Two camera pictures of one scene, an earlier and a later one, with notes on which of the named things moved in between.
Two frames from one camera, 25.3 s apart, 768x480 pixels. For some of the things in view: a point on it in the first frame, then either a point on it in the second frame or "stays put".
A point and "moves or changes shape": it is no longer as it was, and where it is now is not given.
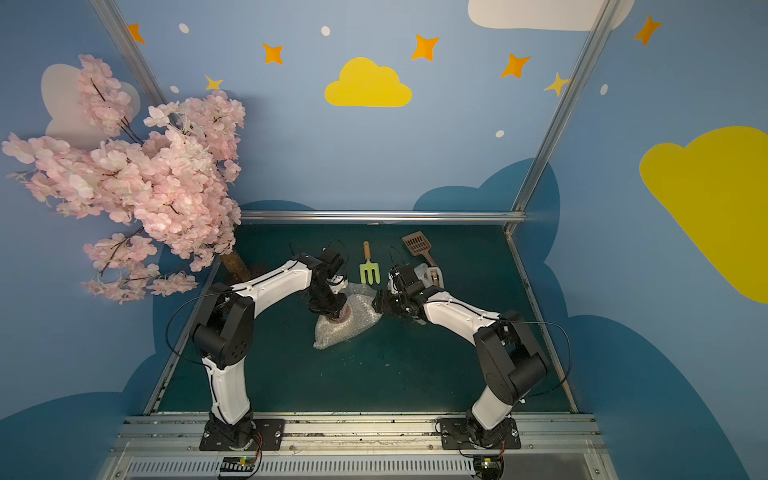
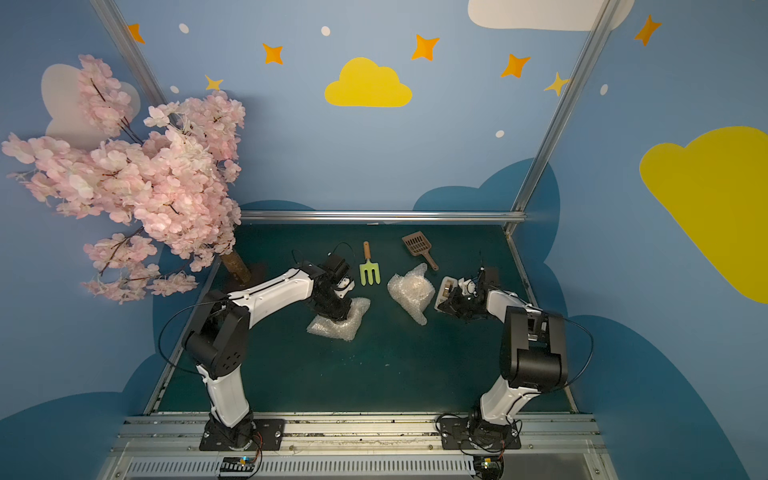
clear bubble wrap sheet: [355, 316] moves or changes shape
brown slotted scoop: [417, 244] stays put
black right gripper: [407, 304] → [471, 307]
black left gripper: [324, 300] stays put
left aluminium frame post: [132, 50] stays put
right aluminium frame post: [562, 117] stays put
